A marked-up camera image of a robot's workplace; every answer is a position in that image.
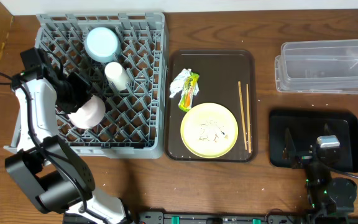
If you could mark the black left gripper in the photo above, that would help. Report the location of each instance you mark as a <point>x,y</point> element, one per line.
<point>74,101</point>

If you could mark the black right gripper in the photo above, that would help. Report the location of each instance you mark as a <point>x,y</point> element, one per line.
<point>305,157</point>

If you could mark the pink bowl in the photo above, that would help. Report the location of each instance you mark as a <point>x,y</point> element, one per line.
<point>90,114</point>

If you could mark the cream plastic cup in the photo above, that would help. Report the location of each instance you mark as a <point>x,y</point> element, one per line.
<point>116,74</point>

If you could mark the light blue bowl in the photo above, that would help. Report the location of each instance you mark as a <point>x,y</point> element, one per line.
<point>102,45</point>

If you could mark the patterned wooden chopstick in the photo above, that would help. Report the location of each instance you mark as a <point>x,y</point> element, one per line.
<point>242,115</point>

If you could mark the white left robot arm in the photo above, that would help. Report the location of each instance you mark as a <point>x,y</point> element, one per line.
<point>48,171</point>

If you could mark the black plastic tray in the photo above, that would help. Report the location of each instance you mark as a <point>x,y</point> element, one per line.
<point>305,126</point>

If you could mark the plain wooden chopstick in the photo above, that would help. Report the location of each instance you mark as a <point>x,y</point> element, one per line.
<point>248,120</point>

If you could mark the grey plastic dish rack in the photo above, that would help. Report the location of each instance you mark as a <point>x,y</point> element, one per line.
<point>132,127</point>

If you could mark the clear plastic container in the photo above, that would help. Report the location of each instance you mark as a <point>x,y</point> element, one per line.
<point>322,66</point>

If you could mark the yellow plate with crumbs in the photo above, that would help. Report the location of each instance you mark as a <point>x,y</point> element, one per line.
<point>209,130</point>

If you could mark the crumpled white wrapper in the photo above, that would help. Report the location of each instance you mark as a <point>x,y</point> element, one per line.
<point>177,84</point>

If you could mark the dark brown serving tray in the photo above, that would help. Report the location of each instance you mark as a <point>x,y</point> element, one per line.
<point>219,71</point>

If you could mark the green orange snack wrapper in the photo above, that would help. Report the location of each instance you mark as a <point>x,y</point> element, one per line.
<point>188,92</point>

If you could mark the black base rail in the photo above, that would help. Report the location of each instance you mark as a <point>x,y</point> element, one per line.
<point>168,218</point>

